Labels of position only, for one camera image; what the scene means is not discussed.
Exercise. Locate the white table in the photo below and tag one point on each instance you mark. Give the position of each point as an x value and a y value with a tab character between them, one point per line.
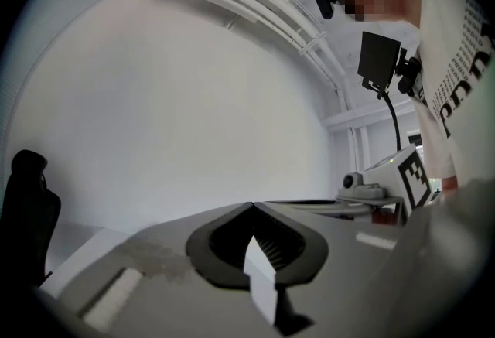
89	255

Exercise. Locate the white printed t-shirt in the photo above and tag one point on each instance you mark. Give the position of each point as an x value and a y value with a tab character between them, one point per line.
444	38

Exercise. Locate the black body-mounted device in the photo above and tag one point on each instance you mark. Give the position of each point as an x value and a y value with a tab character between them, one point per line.
377	58

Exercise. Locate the black head-worn camera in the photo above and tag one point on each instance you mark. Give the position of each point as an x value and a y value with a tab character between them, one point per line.
325	4

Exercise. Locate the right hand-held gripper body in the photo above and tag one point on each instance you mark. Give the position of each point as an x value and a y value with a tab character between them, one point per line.
390	181

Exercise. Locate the grey fisheye camera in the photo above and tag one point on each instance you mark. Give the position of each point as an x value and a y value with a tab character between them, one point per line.
352	181

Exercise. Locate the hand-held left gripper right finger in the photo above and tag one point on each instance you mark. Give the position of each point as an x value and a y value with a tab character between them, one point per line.
348	270

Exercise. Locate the black office chair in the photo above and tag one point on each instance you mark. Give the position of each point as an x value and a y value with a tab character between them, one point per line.
27	212

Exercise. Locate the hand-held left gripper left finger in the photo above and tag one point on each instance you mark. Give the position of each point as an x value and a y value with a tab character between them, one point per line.
162	290

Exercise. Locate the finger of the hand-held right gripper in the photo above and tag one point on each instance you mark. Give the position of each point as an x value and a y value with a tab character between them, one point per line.
328	209

